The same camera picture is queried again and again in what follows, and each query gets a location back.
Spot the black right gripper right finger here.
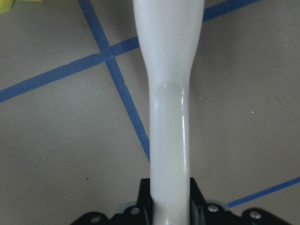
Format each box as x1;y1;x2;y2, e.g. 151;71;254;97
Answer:
190;178;289;225

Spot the yellow green sponge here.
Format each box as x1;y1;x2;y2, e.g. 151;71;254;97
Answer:
0;0;15;10

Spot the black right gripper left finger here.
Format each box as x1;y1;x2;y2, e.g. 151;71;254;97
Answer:
72;179;152;225

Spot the white plastic dustpan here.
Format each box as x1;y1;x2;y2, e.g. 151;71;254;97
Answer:
133;0;204;225

